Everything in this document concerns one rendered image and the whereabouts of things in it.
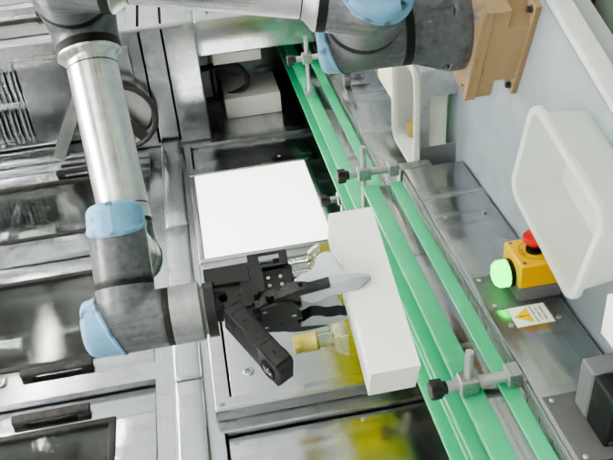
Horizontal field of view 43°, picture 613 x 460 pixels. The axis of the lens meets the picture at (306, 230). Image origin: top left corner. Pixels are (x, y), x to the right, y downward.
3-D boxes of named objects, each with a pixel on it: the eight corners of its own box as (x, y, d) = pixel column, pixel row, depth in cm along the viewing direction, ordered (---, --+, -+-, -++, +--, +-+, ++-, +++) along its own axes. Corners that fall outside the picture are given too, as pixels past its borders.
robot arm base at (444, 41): (448, -46, 121) (387, -39, 120) (479, 0, 111) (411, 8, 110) (440, 38, 132) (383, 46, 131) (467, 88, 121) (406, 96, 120)
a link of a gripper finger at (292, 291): (325, 270, 95) (258, 292, 96) (327, 280, 94) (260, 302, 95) (334, 287, 98) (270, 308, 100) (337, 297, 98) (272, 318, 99)
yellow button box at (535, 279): (544, 268, 125) (500, 276, 124) (548, 231, 121) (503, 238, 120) (563, 295, 119) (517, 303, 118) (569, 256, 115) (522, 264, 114)
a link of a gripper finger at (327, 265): (357, 235, 98) (288, 257, 99) (368, 274, 94) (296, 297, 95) (362, 247, 100) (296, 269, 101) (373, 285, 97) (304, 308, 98)
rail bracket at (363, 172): (395, 208, 163) (337, 217, 162) (394, 138, 154) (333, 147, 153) (399, 215, 161) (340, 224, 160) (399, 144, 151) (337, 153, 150)
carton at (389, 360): (371, 206, 105) (328, 214, 104) (420, 365, 91) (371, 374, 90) (368, 233, 110) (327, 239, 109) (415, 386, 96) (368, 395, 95)
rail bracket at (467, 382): (514, 370, 109) (424, 387, 108) (519, 331, 105) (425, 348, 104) (526, 390, 106) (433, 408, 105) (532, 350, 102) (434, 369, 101)
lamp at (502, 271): (503, 275, 122) (485, 277, 122) (505, 252, 120) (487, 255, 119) (514, 292, 119) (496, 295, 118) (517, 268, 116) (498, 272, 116)
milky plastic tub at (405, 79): (428, 130, 176) (390, 136, 175) (430, 36, 163) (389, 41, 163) (453, 167, 162) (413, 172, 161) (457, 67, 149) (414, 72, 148)
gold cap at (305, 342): (318, 339, 135) (294, 343, 135) (319, 354, 137) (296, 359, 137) (315, 326, 138) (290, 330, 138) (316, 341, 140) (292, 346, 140)
